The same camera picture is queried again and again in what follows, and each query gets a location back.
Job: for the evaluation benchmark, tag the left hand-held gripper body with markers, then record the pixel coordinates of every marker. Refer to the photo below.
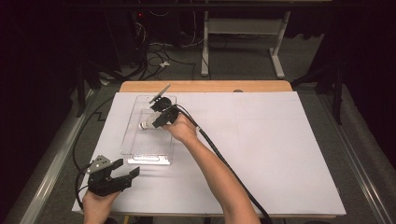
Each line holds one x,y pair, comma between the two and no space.
102,185

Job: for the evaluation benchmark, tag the white plug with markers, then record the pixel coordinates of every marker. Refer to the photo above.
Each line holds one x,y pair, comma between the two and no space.
164,64

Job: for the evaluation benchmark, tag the black equipment with red light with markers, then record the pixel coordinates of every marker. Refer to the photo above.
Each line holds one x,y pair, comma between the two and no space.
138,25

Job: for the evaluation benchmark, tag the clear plastic tray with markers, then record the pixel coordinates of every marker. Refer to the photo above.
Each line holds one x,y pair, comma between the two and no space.
146,146

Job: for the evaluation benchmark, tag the aluminium floor rail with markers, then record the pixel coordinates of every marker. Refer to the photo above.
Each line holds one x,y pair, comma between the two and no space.
53,169
348,146

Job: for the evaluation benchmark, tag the person's right hand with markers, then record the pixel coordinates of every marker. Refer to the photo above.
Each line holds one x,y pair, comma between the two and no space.
183,130

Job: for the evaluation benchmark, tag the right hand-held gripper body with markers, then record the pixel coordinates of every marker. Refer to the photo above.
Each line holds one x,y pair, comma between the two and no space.
165,105

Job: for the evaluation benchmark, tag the black metal stand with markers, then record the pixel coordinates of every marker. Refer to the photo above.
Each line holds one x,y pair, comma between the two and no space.
81,93
337,99

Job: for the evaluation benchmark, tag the white metal desk frame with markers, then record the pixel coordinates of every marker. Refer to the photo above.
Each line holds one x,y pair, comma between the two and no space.
243,26

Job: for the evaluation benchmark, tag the dark curtain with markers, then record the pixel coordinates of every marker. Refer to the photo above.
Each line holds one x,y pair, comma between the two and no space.
31,93
373,77

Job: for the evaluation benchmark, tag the person's left hand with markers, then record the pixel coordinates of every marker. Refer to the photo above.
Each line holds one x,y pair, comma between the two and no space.
97,209

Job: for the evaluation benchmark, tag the white table cover sheet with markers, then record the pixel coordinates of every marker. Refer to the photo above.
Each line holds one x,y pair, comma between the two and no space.
264,155

